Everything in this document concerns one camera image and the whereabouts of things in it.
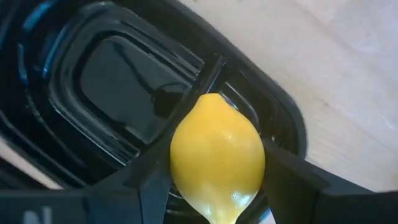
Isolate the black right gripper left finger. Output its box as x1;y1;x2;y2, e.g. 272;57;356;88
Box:
0;136;181;224

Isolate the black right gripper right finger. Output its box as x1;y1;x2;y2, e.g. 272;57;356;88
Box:
259;139;398;224

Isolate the yellow lemon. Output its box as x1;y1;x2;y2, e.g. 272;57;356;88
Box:
169;92;267;224

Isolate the black plastic tupperware container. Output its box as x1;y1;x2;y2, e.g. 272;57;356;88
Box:
0;0;308;224

